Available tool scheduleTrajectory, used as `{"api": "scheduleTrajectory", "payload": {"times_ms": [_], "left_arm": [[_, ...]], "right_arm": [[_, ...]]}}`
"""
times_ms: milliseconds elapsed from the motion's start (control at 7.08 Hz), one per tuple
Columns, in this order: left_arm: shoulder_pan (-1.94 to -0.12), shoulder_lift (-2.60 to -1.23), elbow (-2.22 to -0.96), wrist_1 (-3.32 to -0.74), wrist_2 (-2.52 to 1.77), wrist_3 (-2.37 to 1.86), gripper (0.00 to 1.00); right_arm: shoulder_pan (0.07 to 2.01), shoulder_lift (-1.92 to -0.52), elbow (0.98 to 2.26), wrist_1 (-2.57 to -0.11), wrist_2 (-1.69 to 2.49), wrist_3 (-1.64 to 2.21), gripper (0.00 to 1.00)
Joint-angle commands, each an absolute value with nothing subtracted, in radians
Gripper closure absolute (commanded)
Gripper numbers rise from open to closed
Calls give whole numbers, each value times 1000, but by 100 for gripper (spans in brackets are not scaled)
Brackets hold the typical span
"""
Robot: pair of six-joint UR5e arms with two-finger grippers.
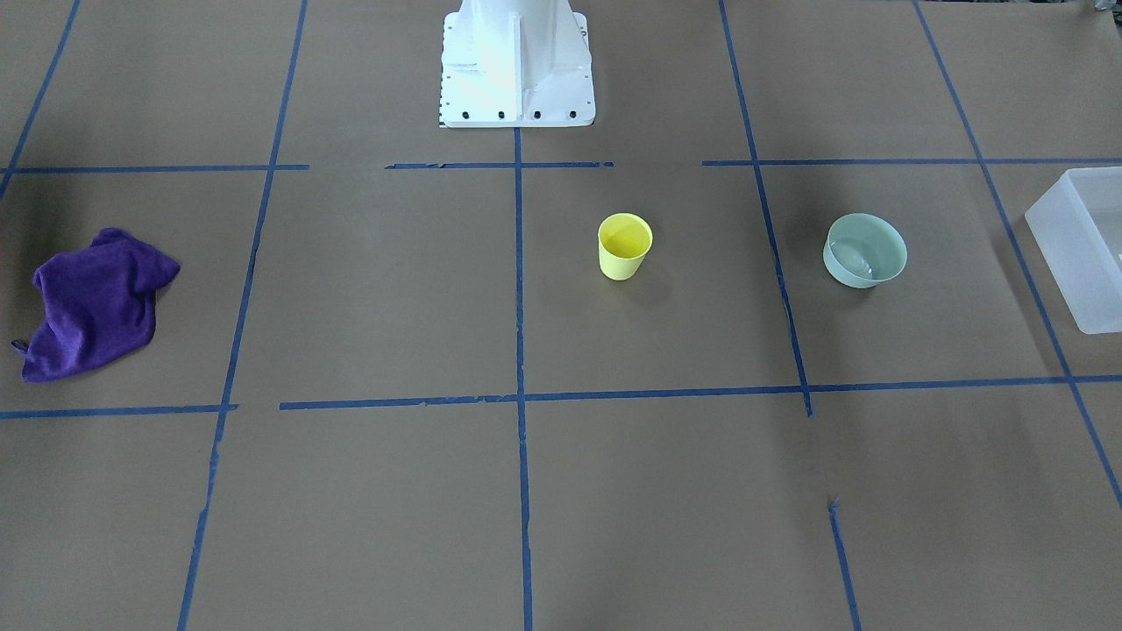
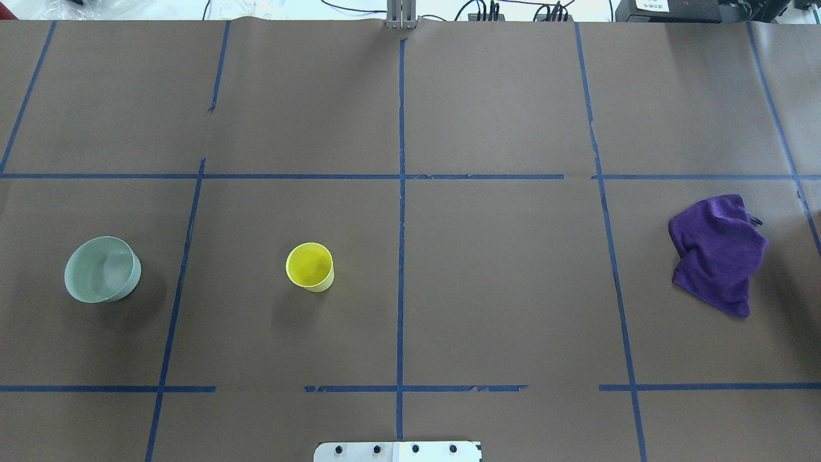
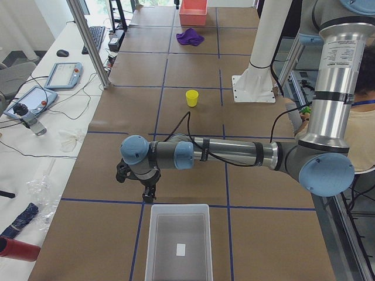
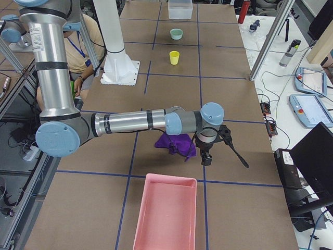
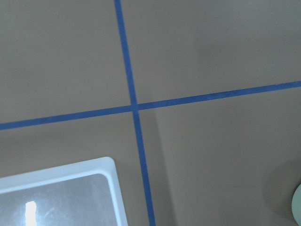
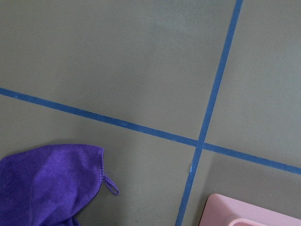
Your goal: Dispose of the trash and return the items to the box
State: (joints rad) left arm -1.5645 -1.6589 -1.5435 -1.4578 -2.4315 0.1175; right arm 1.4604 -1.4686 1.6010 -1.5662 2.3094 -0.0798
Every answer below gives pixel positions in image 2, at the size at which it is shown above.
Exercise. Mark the black power strip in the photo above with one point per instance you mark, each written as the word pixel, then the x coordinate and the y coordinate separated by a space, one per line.
pixel 486 11

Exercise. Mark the purple cloth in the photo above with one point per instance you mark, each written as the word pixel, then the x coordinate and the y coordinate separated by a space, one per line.
pixel 719 249

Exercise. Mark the light green plastic bowl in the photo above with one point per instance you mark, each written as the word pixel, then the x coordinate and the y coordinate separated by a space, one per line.
pixel 104 269

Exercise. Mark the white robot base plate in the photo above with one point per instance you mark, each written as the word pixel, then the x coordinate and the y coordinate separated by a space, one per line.
pixel 399 451

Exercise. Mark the black device box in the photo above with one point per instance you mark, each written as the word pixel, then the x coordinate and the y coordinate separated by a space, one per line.
pixel 669 11

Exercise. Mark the aluminium frame post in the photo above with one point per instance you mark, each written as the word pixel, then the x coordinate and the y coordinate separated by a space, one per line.
pixel 401 15

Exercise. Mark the yellow plastic cup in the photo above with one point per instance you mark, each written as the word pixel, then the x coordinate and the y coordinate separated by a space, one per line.
pixel 310 266

